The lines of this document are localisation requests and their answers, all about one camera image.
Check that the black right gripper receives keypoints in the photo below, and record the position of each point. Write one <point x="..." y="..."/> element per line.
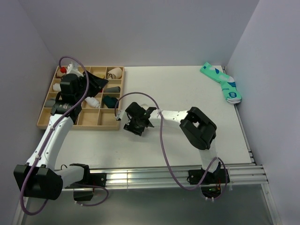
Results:
<point x="128" y="126"/>

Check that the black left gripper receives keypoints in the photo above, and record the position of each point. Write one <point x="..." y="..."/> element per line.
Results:
<point x="96" y="83"/>

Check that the white sock with black stripes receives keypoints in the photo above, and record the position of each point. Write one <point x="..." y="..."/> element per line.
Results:
<point x="145" y="106"/>

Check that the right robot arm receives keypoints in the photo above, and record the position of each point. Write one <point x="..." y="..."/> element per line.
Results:
<point x="195" y="125"/>

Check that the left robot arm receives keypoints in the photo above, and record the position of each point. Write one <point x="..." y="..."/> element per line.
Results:
<point x="37" y="177"/>

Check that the beige rolled sock with red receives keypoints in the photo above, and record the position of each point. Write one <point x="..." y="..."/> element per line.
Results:
<point x="59" y="74"/>

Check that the white rolled sock lower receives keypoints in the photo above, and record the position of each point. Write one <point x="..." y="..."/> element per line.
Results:
<point x="92" y="102"/>

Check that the dark teal rolled sock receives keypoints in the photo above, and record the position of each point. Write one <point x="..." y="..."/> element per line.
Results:
<point x="110" y="102"/>

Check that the cream yellow rolled sock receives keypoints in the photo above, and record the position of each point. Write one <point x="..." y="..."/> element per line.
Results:
<point x="100" y="75"/>

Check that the grey green rolled sock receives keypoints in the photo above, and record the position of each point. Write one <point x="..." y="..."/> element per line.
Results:
<point x="115" y="89"/>

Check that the wooden compartment tray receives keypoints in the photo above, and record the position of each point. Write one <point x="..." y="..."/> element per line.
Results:
<point x="89" y="118"/>

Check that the beige white rolled sock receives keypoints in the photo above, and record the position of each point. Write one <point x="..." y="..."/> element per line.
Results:
<point x="115" y="73"/>

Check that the teal patterned sock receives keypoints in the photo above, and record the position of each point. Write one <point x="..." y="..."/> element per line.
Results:
<point x="227" y="83"/>

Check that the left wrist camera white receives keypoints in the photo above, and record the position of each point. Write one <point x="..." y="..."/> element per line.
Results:
<point x="72" y="68"/>

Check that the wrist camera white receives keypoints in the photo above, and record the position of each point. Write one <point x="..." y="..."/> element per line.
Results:
<point x="119" y="115"/>
<point x="72" y="68"/>

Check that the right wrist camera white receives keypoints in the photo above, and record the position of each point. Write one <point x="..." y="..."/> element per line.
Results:
<point x="119" y="115"/>

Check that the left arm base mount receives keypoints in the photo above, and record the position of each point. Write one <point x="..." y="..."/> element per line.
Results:
<point x="94" y="179"/>

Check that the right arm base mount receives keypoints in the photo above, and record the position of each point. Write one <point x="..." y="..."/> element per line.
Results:
<point x="211" y="185"/>

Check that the aluminium frame rail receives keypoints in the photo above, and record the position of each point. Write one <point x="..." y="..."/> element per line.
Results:
<point x="163" y="177"/>

